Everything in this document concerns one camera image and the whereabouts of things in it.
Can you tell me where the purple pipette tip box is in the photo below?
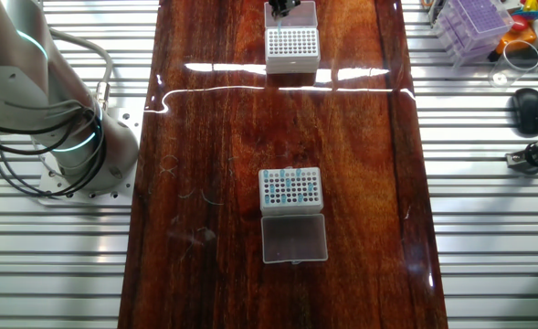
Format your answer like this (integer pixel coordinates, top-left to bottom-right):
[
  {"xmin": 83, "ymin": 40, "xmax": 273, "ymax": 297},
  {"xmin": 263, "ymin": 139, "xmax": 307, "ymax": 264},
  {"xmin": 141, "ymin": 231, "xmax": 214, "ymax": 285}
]
[{"xmin": 430, "ymin": 0, "xmax": 515, "ymax": 69}]

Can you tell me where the white tip rack clear lid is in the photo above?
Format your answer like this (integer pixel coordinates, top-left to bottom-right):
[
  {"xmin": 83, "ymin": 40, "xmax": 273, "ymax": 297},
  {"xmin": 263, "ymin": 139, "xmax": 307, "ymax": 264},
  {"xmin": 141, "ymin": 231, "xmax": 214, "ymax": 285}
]
[
  {"xmin": 263, "ymin": 0, "xmax": 322, "ymax": 76},
  {"xmin": 258, "ymin": 166, "xmax": 330, "ymax": 265}
]

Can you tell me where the dark red wooden board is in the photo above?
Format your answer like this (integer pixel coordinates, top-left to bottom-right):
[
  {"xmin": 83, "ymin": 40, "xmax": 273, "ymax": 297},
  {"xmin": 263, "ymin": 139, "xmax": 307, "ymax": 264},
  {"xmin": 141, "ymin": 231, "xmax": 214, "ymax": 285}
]
[{"xmin": 117, "ymin": 0, "xmax": 449, "ymax": 329}]

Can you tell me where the clear plastic cup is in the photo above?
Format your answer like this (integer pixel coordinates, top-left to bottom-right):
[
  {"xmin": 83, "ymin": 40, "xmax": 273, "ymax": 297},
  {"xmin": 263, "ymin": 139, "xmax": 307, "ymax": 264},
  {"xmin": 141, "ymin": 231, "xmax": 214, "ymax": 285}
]
[{"xmin": 487, "ymin": 39, "xmax": 538, "ymax": 89}]

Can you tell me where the orange toy with red knob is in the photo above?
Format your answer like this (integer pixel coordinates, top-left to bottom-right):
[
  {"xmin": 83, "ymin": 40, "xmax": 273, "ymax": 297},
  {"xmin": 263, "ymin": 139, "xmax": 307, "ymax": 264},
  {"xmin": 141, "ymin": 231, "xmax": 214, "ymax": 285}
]
[{"xmin": 487, "ymin": 0, "xmax": 538, "ymax": 63}]

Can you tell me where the black computer mouse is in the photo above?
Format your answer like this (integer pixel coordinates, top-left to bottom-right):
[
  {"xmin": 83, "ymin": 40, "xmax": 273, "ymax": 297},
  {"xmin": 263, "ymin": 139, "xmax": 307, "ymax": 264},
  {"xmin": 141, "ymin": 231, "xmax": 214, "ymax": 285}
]
[{"xmin": 511, "ymin": 87, "xmax": 538, "ymax": 136}]

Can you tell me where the grey cable with metal connector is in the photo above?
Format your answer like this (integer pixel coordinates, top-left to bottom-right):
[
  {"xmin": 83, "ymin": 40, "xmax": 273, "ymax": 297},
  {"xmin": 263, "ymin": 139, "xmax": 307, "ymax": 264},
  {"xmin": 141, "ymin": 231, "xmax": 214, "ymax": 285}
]
[{"xmin": 48, "ymin": 27, "xmax": 114, "ymax": 111}]

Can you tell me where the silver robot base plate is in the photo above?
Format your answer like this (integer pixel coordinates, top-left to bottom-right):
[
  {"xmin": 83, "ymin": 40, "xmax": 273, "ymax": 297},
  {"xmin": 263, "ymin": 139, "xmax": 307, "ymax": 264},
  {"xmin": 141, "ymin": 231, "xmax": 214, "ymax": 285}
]
[{"xmin": 37, "ymin": 107, "xmax": 145, "ymax": 207}]

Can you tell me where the side camera mount arm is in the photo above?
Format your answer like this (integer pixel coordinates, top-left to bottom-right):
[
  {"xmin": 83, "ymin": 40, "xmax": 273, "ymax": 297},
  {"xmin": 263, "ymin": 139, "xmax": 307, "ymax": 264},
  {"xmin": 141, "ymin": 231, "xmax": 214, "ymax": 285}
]
[{"xmin": 505, "ymin": 134, "xmax": 538, "ymax": 177}]

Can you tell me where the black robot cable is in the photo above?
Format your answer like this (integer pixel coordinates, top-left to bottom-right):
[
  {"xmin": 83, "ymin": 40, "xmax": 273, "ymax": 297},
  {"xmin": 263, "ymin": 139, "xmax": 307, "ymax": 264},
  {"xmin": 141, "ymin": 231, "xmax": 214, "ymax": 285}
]
[{"xmin": 0, "ymin": 105, "xmax": 106, "ymax": 200}]

